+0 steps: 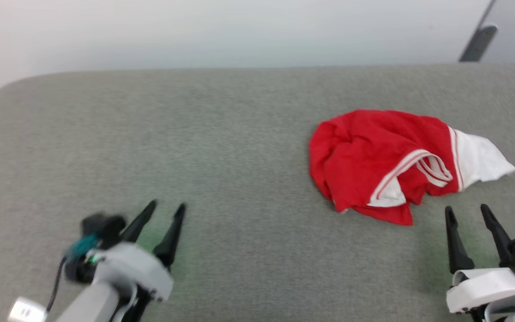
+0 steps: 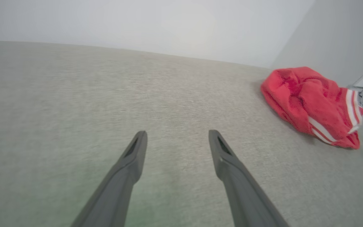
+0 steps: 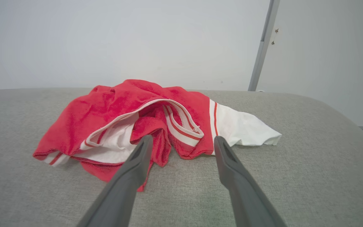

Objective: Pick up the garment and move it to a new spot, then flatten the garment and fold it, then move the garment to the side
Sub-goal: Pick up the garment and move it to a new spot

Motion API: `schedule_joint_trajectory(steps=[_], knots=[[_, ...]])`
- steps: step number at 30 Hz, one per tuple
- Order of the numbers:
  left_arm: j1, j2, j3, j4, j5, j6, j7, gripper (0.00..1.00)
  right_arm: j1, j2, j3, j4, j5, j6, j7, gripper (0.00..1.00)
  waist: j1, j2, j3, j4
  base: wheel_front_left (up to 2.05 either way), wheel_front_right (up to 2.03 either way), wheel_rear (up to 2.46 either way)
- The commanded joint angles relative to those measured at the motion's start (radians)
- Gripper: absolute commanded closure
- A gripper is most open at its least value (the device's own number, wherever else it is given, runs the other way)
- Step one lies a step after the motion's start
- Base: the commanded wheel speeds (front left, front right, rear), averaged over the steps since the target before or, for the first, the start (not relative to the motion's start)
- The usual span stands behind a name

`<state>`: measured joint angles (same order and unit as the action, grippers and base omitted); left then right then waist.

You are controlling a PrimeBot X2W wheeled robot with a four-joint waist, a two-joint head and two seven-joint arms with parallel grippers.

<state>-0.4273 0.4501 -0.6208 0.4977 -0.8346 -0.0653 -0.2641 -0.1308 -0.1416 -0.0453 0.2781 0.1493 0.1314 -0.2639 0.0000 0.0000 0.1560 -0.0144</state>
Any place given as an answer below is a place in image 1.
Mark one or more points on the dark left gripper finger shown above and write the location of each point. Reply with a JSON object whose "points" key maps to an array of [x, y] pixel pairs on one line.
{"points": [[139, 223], [170, 243]]}

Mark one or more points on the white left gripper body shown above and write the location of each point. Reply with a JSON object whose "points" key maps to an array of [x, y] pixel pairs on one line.
{"points": [[132, 268]]}

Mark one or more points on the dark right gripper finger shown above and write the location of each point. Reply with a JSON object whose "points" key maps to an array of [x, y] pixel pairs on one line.
{"points": [[499, 237], [456, 250]]}

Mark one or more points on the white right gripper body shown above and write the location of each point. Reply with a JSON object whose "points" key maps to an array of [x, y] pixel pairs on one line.
{"points": [[485, 288]]}

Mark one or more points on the red and white garment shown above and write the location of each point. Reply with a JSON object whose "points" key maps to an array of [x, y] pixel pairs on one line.
{"points": [[365, 152]]}

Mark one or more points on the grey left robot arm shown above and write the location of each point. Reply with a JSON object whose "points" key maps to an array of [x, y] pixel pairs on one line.
{"points": [[90, 304]]}

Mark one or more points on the grey metal panel foot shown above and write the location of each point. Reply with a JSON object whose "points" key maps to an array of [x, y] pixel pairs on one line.
{"points": [[479, 44]]}

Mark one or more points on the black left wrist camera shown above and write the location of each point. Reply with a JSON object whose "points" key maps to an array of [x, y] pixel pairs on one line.
{"points": [[103, 226]]}

